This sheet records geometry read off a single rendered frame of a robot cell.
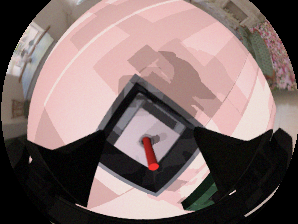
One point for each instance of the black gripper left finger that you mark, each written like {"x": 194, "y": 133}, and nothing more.
{"x": 73, "y": 165}

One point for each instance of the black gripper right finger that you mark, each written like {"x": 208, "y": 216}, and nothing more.
{"x": 227, "y": 158}

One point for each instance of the red peg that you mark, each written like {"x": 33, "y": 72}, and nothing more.
{"x": 149, "y": 153}

